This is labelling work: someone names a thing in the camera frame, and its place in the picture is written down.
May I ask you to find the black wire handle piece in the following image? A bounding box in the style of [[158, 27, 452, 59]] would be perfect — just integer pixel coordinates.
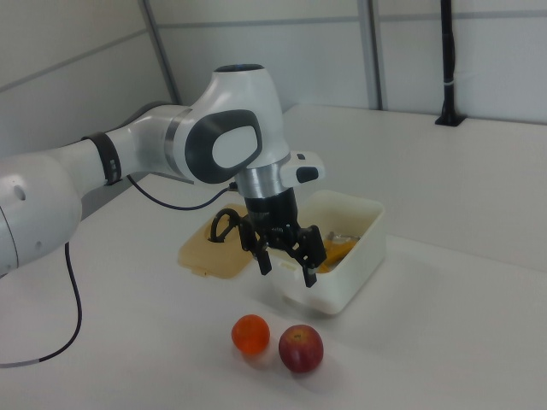
[[208, 208, 240, 244]]

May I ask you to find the red toy apple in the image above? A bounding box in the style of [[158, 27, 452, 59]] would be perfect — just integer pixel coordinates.
[[278, 324, 325, 374]]

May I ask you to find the black cable strap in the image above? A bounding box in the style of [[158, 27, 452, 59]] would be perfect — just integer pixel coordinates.
[[81, 132, 123, 187]]

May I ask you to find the orange toy fruit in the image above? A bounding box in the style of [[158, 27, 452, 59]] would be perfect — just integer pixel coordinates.
[[231, 314, 271, 354]]

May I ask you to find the grey partition post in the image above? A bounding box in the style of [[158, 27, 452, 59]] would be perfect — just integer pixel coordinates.
[[143, 0, 183, 106], [368, 0, 384, 110]]

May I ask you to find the white plastic container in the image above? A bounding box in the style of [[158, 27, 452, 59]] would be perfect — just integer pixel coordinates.
[[267, 190, 386, 318]]

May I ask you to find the black pole with base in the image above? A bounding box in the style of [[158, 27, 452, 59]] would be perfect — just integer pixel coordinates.
[[434, 0, 467, 127]]

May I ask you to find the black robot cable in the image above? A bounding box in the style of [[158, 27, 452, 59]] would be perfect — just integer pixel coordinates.
[[0, 174, 238, 369]]

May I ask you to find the silver metal piece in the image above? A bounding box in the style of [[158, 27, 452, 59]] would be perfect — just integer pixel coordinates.
[[327, 230, 364, 243]]

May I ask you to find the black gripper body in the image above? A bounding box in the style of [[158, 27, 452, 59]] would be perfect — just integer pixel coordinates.
[[244, 189, 300, 253]]

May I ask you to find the beige plastic lid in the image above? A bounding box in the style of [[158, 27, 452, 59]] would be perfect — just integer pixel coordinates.
[[177, 203, 257, 281]]

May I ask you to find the yellow toy item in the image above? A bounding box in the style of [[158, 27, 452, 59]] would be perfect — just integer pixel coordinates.
[[318, 238, 358, 272]]

